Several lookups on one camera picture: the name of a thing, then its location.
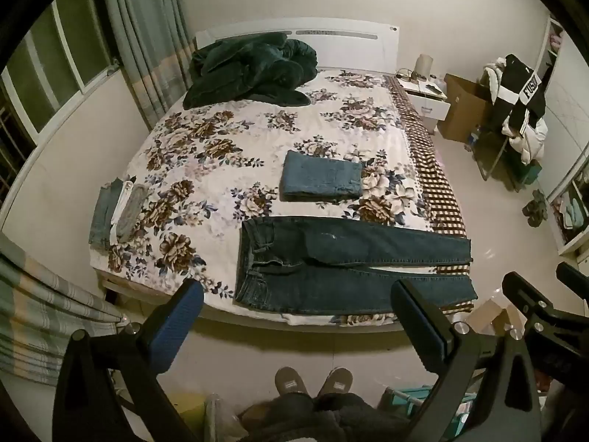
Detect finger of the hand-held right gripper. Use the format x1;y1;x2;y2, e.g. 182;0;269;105
556;262;589;292
501;273;560;327

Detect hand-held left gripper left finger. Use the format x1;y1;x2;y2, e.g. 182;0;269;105
52;278;205;442

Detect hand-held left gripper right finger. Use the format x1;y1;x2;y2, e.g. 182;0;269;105
390;278;541;442

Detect dark blue jeans pants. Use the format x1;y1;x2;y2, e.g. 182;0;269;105
234;215;478;318

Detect small cardboard box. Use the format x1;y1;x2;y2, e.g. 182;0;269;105
465;299;523;338

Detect teal plastic bin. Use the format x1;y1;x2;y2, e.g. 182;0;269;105
380;384;479;424

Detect pair of grey slippers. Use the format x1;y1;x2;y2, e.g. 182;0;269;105
522;190;548;227

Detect person's grey right slipper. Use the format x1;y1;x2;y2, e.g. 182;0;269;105
317;367;354;399

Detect person's grey slipper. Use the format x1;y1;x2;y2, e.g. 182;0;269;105
275;367;311;397
317;367;354;399

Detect clear plastic bag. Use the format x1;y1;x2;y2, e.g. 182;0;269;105
205;393;247;442

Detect folded grey cloth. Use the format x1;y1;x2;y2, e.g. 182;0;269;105
116;184;149;244

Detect folded light blue jeans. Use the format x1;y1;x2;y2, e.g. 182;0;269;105
89;179;124;250

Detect folded white cloth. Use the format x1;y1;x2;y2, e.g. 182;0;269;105
110;179;137;240

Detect person's grey left slipper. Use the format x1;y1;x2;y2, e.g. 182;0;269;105
275;367;311;397

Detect person's dark fleece clothing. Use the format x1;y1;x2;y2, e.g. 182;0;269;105
239;391;415;442

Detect green striped curtain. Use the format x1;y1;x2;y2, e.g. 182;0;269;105
0;232;127;387
99;0;196;130

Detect brown checkered bed sheet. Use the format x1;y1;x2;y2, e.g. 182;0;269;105
385;76;476;311

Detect bed with floral sheet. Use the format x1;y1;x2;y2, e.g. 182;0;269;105
108;68;477;327

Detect black and white jacket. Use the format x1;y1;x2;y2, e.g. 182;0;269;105
496;54;547;139

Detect brown cardboard box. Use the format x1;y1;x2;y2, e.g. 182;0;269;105
442;74;491;143

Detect white nightstand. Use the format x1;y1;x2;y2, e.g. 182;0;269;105
396;74;451;135

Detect dark green plush blanket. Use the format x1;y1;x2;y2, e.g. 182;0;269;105
183;32;319;110

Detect white bed headboard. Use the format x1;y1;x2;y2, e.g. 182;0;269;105
195;18;400;74

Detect window with white frame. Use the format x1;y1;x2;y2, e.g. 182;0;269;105
0;0;121;148

